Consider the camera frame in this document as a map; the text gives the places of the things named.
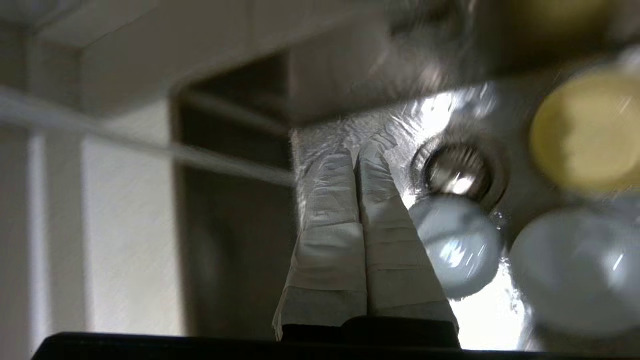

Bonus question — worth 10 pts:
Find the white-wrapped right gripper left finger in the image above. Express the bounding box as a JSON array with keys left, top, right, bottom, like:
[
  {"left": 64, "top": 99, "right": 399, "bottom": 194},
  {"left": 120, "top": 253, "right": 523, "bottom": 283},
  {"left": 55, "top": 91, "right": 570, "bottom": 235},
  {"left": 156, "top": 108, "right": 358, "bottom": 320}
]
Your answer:
[{"left": 272, "top": 145, "right": 368, "bottom": 342}]

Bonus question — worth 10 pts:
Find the stainless steel sink basin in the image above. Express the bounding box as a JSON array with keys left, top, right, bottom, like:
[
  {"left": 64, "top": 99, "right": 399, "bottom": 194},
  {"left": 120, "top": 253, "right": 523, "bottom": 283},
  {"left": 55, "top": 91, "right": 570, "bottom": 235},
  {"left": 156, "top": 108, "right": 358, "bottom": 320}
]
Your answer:
[{"left": 172, "top": 0, "right": 640, "bottom": 351}]

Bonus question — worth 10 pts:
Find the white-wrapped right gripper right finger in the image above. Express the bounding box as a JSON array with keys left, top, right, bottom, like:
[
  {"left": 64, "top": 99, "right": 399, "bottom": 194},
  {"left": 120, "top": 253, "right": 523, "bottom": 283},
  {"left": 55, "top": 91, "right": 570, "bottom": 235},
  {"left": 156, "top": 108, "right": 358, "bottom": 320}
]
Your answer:
[{"left": 357, "top": 131, "right": 458, "bottom": 328}]

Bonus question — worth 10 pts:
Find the round metal drain strainer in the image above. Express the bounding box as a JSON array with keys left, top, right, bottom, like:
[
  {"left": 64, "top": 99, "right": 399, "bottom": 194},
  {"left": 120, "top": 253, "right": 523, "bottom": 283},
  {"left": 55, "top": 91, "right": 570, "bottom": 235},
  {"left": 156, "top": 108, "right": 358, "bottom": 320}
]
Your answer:
[{"left": 411, "top": 132, "right": 508, "bottom": 211}]

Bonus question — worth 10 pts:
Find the small yellow bowl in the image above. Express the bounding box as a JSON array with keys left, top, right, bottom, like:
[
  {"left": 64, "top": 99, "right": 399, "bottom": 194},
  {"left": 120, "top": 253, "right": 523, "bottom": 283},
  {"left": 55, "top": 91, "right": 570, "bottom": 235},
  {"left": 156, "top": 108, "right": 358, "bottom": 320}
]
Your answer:
[{"left": 530, "top": 67, "right": 640, "bottom": 194}]

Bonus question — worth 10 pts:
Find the large grey bowl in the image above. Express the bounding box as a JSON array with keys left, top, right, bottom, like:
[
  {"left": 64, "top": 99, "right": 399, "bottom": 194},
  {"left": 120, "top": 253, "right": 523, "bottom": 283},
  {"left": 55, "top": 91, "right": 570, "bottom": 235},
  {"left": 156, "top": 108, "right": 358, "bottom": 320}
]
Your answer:
[{"left": 409, "top": 194, "right": 504, "bottom": 301}]

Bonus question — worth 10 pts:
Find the small white bowl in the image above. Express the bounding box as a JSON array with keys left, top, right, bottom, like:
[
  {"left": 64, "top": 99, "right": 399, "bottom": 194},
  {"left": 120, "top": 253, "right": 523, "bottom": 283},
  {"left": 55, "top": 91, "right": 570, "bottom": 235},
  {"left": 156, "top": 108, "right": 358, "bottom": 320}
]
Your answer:
[{"left": 509, "top": 207, "right": 640, "bottom": 337}]

